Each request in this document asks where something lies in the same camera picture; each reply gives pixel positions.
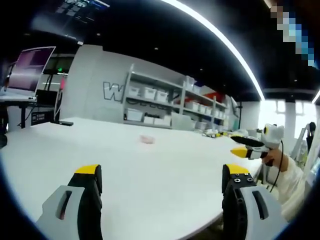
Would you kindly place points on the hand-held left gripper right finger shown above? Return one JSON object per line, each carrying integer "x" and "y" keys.
{"x": 266, "y": 207}

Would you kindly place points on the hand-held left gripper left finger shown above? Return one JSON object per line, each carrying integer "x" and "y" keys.
{"x": 56, "y": 207}

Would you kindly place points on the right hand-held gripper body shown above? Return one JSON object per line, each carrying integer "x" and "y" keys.
{"x": 275, "y": 135}

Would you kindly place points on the clear resealable bag pink contents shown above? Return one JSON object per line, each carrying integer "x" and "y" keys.
{"x": 147, "y": 139}

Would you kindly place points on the person's right hand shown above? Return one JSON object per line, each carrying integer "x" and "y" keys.
{"x": 276, "y": 160}

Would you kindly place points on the teal board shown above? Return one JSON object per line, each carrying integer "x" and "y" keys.
{"x": 235, "y": 123}

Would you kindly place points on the black tripod stand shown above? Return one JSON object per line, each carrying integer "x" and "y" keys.
{"x": 239, "y": 112}

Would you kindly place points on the cluster of spare grippers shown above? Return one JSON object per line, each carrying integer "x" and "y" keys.
{"x": 216, "y": 133}

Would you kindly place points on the grey metal shelf rack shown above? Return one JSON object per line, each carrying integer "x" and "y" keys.
{"x": 183, "y": 100}

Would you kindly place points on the black flat device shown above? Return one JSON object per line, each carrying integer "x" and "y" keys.
{"x": 66, "y": 123}

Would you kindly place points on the black sign board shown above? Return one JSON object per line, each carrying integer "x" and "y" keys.
{"x": 42, "y": 116}

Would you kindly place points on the long ceiling light strip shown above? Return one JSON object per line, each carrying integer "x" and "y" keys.
{"x": 232, "y": 47}

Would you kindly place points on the row of white storage boxes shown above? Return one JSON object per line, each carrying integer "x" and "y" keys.
{"x": 150, "y": 92}

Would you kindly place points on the black monitor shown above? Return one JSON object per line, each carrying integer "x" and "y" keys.
{"x": 47, "y": 98}

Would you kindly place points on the grey desk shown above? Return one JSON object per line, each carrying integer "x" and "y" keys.
{"x": 15, "y": 98}

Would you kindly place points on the pink item on white stand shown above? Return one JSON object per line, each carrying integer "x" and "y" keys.
{"x": 63, "y": 83}

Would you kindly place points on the pink curved monitor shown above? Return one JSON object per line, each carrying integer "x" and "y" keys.
{"x": 30, "y": 70}

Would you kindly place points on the hanging dark screen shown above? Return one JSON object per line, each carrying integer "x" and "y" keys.
{"x": 75, "y": 15}

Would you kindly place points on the outlined wall lettering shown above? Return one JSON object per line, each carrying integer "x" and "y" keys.
{"x": 112, "y": 91}

